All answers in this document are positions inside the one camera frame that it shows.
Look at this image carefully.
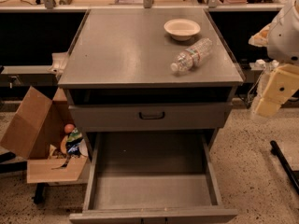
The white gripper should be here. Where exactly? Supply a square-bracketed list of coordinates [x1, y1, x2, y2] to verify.
[254, 64, 299, 118]

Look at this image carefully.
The clear plastic water bottle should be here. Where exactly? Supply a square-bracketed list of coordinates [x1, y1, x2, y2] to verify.
[170, 38, 213, 73]

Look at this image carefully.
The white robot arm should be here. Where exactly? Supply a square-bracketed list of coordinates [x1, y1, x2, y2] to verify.
[251, 0, 299, 119]

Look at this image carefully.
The grey closed upper drawer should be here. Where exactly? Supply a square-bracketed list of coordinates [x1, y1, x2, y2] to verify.
[69, 103, 232, 132]

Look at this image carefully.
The grey open lower drawer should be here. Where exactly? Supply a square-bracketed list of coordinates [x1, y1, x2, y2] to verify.
[70, 131, 237, 224]

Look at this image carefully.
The grey metal drawer cabinet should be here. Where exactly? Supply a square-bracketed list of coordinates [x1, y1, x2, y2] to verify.
[59, 7, 244, 149]

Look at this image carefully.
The black floor bar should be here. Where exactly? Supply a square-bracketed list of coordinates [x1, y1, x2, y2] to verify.
[270, 140, 299, 195]

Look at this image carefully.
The white power strip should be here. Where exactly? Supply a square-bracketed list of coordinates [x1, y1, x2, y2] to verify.
[254, 59, 279, 69]

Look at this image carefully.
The white paper bowl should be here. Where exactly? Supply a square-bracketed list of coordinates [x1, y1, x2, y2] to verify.
[164, 19, 201, 41]

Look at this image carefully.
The blue green snack bag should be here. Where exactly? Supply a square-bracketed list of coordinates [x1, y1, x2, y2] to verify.
[65, 128, 83, 156]

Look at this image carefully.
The orange ball in box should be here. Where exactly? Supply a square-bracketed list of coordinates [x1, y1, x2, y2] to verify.
[64, 124, 75, 133]

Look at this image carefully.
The brown cardboard box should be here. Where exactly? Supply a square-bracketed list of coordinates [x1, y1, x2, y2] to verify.
[0, 87, 90, 185]

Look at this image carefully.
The black chair base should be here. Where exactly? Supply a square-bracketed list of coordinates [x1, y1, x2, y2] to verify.
[0, 151, 47, 205]

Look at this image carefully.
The white cable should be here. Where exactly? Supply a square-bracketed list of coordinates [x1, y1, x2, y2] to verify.
[246, 68, 269, 107]

